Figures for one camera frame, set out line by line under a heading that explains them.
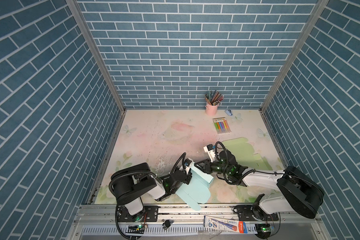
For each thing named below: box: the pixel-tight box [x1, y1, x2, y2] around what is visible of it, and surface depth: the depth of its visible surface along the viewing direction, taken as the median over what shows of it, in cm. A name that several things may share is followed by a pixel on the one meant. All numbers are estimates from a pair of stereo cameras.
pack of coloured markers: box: [213, 117, 232, 135], surface depth 111 cm
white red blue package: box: [203, 215, 248, 234], surface depth 72 cm
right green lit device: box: [255, 223, 272, 239], surface depth 72 cm
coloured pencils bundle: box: [204, 90, 224, 106], surface depth 114 cm
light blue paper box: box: [175, 161, 214, 211], surface depth 81 cm
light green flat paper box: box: [221, 137, 273, 171], surface depth 99 cm
